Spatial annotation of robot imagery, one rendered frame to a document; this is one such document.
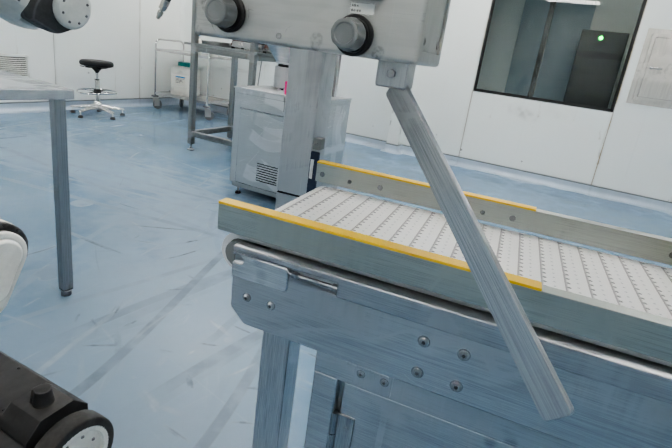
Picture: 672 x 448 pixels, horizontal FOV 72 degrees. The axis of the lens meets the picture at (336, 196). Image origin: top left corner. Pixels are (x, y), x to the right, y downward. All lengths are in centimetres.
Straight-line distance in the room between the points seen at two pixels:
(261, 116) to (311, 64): 241
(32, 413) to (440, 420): 98
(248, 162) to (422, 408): 282
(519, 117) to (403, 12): 505
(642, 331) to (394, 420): 30
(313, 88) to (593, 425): 57
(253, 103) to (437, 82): 287
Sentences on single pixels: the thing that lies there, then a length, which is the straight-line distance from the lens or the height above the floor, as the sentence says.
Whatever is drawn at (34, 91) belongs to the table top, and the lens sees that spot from 187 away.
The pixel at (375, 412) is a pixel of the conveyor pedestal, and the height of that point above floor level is 66.
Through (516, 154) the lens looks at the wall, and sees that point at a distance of 547.
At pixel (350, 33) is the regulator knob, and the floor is 109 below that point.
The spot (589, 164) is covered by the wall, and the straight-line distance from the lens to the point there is 545.
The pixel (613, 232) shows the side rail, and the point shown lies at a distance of 73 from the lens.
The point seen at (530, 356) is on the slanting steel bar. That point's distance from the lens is 37.
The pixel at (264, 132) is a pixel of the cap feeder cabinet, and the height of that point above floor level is 49.
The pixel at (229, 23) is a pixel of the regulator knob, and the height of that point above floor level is 108.
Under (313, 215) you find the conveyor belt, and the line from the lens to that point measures 63.
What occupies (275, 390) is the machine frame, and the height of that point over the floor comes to 41.
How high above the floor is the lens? 107
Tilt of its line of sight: 17 degrees down
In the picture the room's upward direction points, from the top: 8 degrees clockwise
